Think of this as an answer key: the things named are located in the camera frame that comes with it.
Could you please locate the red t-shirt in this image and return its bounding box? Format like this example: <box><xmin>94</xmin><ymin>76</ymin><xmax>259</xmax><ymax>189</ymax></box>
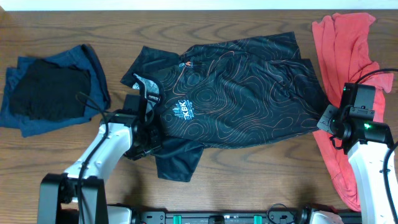
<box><xmin>312</xmin><ymin>12</ymin><xmax>379</xmax><ymax>212</ymax></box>

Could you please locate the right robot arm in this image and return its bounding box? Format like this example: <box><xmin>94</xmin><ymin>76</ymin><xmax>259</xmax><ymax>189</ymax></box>
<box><xmin>317</xmin><ymin>83</ymin><xmax>397</xmax><ymax>223</ymax></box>

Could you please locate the small black base cable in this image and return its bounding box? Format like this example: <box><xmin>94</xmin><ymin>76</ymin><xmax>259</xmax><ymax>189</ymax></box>
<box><xmin>266</xmin><ymin>202</ymin><xmax>296</xmax><ymax>224</ymax></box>

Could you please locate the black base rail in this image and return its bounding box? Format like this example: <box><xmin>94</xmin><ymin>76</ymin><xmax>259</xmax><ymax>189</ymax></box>
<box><xmin>107</xmin><ymin>210</ymin><xmax>363</xmax><ymax>224</ymax></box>

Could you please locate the folded black garment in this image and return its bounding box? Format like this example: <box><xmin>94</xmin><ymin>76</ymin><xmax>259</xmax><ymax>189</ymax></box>
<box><xmin>9</xmin><ymin>59</ymin><xmax>91</xmax><ymax>121</ymax></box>

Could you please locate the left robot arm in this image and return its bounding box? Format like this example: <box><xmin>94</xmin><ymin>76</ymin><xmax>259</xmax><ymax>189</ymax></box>
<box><xmin>37</xmin><ymin>93</ymin><xmax>161</xmax><ymax>223</ymax></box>

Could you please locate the folded blue garment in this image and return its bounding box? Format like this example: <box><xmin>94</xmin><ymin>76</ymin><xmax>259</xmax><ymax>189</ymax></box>
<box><xmin>1</xmin><ymin>44</ymin><xmax>111</xmax><ymax>138</ymax></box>

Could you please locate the black patterned jersey shirt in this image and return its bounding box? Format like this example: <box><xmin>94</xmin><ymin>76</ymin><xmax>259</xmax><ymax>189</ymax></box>
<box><xmin>121</xmin><ymin>32</ymin><xmax>328</xmax><ymax>182</ymax></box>

